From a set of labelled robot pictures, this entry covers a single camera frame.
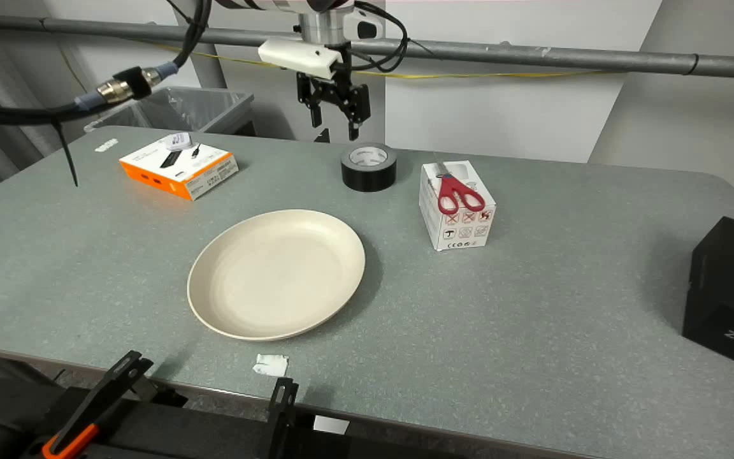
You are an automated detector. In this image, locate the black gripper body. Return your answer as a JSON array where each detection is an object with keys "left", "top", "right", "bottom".
[{"left": 297, "top": 70, "right": 372, "bottom": 108}]

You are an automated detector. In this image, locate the black tape roll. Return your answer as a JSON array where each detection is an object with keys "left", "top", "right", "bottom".
[{"left": 339, "top": 143, "right": 400, "bottom": 194}]

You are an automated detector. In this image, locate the cream round plate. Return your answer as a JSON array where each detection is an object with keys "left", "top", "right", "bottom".
[{"left": 183, "top": 208, "right": 371, "bottom": 345}]

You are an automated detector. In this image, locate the grey plastic bin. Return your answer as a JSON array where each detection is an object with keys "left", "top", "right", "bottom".
[{"left": 84, "top": 85, "right": 257, "bottom": 139}]

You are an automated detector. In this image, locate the orange and white box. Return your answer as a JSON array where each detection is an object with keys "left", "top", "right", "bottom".
[{"left": 118, "top": 131, "right": 243, "bottom": 201}]

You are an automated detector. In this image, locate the white box with red scissors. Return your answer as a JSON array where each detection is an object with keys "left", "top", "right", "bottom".
[{"left": 416, "top": 159, "right": 499, "bottom": 256}]

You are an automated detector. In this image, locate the grey metal pipe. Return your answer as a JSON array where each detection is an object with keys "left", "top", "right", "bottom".
[{"left": 0, "top": 13, "right": 734, "bottom": 85}]

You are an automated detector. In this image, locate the small white sticker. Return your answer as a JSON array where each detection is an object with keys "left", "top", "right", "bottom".
[{"left": 249, "top": 352, "right": 290, "bottom": 380}]

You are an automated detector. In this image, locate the orange and black clamp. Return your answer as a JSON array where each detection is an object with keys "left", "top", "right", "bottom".
[{"left": 42, "top": 350, "right": 155, "bottom": 459}]

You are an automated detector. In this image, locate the black cardboard box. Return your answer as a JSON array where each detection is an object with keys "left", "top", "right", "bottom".
[{"left": 681, "top": 214, "right": 734, "bottom": 380}]

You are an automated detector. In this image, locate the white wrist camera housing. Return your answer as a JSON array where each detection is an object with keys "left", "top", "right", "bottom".
[{"left": 256, "top": 38, "right": 348, "bottom": 85}]

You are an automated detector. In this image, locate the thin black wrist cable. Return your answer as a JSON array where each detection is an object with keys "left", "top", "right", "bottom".
[{"left": 344, "top": 0, "right": 414, "bottom": 74}]

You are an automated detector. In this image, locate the black cable tie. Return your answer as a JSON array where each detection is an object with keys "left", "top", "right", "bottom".
[{"left": 51, "top": 122, "right": 81, "bottom": 190}]

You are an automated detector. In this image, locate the thick black cable hose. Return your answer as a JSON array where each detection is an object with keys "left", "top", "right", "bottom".
[{"left": 0, "top": 0, "right": 214, "bottom": 127}]

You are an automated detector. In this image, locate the white label on frame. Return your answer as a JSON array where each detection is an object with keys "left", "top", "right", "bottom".
[{"left": 311, "top": 414, "right": 351, "bottom": 438}]

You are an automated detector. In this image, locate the black metal frame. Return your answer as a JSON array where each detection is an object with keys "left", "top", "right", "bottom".
[{"left": 0, "top": 348, "right": 555, "bottom": 459}]

